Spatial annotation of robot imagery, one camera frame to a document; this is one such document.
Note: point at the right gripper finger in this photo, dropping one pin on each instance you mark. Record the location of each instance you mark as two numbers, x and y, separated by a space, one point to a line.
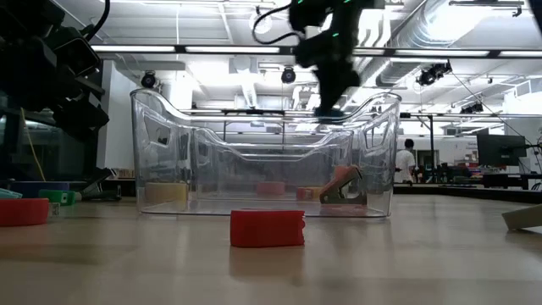
348 87
327 95

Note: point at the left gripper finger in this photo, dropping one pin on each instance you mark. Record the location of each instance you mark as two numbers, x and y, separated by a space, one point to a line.
82 88
82 120

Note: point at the yellow tape roll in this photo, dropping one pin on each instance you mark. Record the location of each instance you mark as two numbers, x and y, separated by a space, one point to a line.
165 192

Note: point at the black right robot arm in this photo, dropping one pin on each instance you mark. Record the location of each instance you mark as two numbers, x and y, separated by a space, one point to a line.
313 12

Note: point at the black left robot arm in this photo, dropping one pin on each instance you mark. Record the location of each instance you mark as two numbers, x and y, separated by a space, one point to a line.
21 17

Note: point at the black stapler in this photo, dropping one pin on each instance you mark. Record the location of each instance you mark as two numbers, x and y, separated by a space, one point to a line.
101 196

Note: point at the teal stapler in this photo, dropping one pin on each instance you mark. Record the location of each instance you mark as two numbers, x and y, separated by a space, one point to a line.
8 194

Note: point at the black ceiling spotlight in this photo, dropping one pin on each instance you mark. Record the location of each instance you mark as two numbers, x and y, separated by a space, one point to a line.
288 75
472 108
432 75
148 80

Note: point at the clear plastic bin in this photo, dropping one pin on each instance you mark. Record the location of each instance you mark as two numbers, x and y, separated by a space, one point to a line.
254 156
161 169
211 144

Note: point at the person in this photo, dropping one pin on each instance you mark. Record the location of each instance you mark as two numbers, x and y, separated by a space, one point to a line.
405 163

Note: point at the overhead rig light bar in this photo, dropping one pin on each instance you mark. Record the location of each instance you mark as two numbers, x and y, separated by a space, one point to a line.
233 49

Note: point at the black stand pole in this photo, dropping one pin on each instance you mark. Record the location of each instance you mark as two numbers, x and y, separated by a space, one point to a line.
431 144

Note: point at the dark long desk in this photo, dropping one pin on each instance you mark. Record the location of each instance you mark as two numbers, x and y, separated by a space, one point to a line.
466 192

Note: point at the dark computer monitor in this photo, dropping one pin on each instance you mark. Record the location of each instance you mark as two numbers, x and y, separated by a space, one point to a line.
499 150

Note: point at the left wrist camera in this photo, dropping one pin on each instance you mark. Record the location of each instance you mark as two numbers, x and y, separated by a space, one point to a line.
78 53

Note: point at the silver ventilation duct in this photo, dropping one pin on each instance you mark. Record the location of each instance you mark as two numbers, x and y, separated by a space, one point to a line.
423 29

